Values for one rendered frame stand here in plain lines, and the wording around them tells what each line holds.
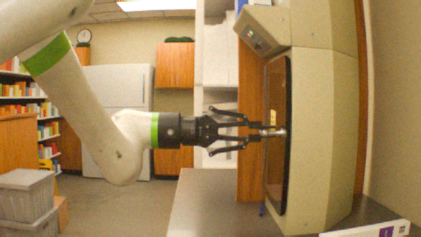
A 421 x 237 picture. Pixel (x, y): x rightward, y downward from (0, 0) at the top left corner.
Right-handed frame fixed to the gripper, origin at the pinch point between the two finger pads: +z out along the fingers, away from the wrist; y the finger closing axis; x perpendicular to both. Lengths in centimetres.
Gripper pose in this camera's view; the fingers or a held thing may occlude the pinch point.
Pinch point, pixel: (261, 131)
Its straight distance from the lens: 100.2
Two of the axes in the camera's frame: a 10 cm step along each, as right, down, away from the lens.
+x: -0.2, -0.5, 10.0
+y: 0.1, -10.0, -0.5
